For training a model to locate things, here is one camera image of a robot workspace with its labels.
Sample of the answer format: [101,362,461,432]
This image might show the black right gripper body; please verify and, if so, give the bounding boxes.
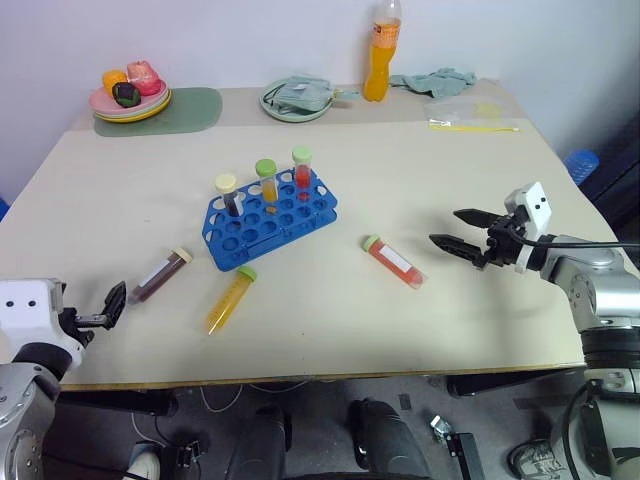
[482,212,529,272]

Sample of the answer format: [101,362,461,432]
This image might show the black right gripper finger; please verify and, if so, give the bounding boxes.
[428,233,489,268]
[453,208,501,230]

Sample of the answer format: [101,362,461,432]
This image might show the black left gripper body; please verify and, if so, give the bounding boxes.
[59,306,114,347]

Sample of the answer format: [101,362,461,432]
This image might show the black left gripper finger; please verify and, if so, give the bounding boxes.
[102,298,127,330]
[103,281,128,314]

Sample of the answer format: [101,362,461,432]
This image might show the cream cap dark liquid tube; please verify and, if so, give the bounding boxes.
[127,246,194,306]
[214,173,245,219]

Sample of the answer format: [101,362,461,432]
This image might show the green cap red liquid tube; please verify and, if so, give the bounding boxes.
[361,234,430,290]
[291,146,315,192]

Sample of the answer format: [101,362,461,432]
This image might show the green cap yellow liquid tube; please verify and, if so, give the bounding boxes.
[205,266,259,336]

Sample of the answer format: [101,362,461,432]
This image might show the blue test tube rack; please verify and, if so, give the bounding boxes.
[202,168,340,273]

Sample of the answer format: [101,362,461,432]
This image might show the green cap orange liquid tube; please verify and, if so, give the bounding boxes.
[255,158,280,204]

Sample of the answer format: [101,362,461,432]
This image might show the clear plastic zip bag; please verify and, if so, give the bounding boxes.
[423,97,522,135]

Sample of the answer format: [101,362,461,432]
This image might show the blue ribbed plastic container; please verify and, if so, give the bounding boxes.
[563,148,601,187]

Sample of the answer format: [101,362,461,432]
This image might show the black furniture piece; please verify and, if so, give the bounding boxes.
[578,105,640,237]

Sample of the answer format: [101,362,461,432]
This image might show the crumpled green cloth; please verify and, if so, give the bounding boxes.
[389,66,478,99]

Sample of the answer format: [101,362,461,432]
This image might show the white shoe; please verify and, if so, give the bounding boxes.
[128,448,162,480]

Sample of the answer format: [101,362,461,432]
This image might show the beige table mat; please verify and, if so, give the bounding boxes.
[0,118,640,392]

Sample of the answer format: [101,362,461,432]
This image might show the small black floor device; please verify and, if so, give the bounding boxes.
[173,438,210,470]

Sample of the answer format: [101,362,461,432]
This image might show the light green stacked plate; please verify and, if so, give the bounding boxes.
[93,92,173,125]

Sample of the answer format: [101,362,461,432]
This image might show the orange drink plastic bottle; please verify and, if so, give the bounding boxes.
[362,0,405,103]

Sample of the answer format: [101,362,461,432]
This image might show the caster wheel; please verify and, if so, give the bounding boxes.
[429,414,454,444]

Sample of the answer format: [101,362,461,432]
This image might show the stack of plates with fruit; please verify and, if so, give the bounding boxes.
[92,87,172,122]

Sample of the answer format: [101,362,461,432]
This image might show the pink plate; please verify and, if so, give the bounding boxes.
[88,79,169,115]

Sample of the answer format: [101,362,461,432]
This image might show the green placemat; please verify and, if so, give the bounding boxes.
[93,86,224,139]

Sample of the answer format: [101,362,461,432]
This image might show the dark green toy fruit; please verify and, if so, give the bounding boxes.
[111,82,141,108]

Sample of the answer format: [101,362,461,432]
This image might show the dark rounded shape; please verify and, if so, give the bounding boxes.
[346,397,432,480]

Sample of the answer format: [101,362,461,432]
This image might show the pale green round plate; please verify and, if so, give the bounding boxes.
[259,77,334,123]

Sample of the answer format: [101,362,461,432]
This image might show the orange toy fruit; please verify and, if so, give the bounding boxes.
[101,70,130,98]

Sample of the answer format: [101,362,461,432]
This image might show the grey-green fabric pouch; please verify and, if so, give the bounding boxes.
[268,74,362,113]

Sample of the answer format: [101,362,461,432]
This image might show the grey sneaker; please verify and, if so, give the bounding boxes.
[508,438,562,480]

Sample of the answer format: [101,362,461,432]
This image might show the pink toy cake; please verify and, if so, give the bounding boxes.
[125,59,167,97]

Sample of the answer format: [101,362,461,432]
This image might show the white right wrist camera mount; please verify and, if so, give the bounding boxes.
[503,181,553,274]

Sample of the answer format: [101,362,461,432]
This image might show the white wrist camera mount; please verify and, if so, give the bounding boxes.
[503,181,553,274]
[0,278,87,369]

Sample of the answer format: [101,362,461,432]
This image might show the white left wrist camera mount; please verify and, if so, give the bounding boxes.
[0,278,87,369]

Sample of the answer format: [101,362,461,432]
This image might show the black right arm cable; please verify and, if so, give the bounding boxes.
[517,236,640,250]
[559,378,605,477]

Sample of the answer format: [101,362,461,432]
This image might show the white floor cable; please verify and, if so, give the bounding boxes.
[198,382,242,414]

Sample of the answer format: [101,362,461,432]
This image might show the black table frame bar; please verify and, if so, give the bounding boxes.
[445,368,587,399]

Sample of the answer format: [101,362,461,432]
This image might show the black floor bracket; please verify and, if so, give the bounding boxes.
[444,431,485,480]

